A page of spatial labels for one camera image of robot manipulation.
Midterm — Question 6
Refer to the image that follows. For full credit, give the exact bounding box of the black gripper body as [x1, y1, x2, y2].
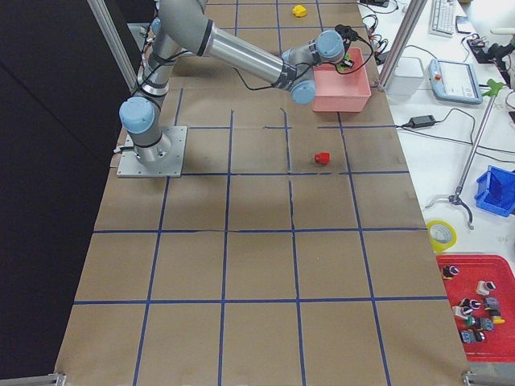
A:
[340, 53, 354, 69]

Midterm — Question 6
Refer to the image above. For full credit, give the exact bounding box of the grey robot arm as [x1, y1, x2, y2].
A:
[119, 1, 350, 166]

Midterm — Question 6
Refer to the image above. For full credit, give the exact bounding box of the pink plastic box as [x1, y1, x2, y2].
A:
[311, 64, 371, 113]

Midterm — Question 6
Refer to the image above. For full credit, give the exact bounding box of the white square device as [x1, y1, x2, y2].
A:
[386, 56, 424, 97]

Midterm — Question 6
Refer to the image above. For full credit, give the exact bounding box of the yellow toy block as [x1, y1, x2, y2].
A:
[291, 4, 307, 18]

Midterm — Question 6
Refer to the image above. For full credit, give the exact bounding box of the black power adapter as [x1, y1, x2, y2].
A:
[406, 115, 437, 129]

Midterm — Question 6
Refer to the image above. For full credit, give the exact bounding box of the red toy block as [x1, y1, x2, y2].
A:
[314, 152, 331, 166]

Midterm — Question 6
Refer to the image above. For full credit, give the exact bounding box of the teach pendant tablet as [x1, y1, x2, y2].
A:
[428, 59, 483, 105]

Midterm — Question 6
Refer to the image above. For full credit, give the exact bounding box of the white keyboard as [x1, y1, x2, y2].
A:
[428, 0, 456, 38]

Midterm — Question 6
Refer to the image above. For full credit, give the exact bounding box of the blue plastic bin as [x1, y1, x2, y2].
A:
[475, 166, 514, 217]

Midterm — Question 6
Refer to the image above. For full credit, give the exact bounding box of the yellow tape roll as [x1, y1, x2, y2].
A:
[427, 220, 457, 253]

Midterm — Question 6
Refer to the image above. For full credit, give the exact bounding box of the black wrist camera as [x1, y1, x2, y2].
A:
[335, 24, 359, 42]

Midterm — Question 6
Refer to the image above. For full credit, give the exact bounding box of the aluminium frame post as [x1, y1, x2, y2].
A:
[377, 0, 426, 91]

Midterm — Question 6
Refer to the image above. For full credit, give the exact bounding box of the green handled grabber tool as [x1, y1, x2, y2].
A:
[424, 79, 505, 230]

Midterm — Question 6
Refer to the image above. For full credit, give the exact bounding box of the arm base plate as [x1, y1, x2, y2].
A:
[117, 125, 188, 178]

